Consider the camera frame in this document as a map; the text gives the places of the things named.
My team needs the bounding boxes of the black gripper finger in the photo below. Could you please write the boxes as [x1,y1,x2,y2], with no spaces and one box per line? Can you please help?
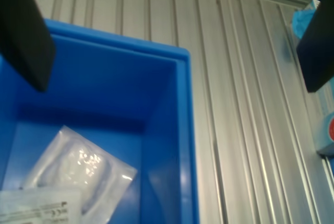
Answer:
[297,0,334,94]
[0,0,57,93]

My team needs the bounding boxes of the cardboard face mask box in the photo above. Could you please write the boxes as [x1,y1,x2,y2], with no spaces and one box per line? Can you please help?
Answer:
[315,85,334,157]

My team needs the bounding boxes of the blue face masks pile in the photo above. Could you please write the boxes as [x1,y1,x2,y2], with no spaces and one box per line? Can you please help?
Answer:
[291,0,321,40]

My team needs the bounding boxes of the blue plastic bin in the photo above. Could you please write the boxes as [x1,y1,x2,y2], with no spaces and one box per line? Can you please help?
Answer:
[0,17,201,224]

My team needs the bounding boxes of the clear wrapped bandage pack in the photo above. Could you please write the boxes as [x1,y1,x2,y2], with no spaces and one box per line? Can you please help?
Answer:
[25,125,139,220]

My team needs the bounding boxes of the printed white bandage pack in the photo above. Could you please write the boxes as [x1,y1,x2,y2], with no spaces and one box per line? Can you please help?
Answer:
[0,186,83,224]

